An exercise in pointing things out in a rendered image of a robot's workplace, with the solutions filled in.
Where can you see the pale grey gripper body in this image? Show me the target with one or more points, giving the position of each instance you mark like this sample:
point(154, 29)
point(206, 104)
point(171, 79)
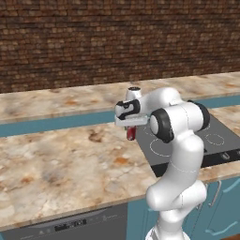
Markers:
point(131, 120)

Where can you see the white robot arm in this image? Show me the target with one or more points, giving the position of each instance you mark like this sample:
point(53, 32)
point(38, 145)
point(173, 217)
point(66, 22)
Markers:
point(184, 146)

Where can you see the red soda can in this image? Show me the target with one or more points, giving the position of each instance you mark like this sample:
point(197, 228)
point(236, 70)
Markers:
point(131, 133)

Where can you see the black glass hob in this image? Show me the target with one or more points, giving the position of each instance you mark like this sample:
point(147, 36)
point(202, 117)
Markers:
point(218, 137)

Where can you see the teal cupboard door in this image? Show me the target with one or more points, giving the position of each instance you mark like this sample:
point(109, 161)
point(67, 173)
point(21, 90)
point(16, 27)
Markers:
point(136, 222)
point(203, 219)

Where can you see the dark grey dishwasher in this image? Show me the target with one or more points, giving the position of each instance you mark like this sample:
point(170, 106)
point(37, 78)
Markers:
point(93, 225)

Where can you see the teal drawer front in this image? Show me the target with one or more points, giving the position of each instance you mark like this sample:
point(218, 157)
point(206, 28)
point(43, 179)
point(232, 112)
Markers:
point(225, 239)
point(232, 201)

